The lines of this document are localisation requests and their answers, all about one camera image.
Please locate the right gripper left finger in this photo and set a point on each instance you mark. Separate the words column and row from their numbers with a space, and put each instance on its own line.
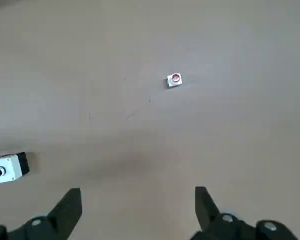
column 62, row 212

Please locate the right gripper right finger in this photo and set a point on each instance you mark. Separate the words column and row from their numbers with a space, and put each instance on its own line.
column 210, row 215

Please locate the red push button switch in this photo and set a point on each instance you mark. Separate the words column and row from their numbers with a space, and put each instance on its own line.
column 174, row 80

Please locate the white and black control box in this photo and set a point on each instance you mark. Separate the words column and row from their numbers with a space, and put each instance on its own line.
column 11, row 167

